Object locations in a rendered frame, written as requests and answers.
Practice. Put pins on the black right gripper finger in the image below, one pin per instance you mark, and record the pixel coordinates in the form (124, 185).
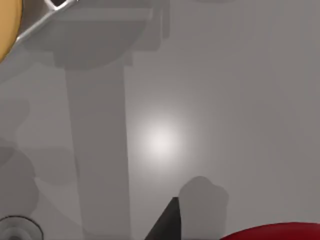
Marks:
(169, 222)

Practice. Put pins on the red round object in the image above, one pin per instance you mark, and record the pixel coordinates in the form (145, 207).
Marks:
(275, 232)

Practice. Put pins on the grey round metal object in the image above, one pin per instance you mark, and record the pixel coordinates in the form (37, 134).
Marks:
(17, 230)

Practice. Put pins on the yellow round object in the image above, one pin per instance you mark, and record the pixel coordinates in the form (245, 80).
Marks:
(7, 22)

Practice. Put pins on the silver metal frame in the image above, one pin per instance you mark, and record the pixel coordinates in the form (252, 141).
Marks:
(47, 17)

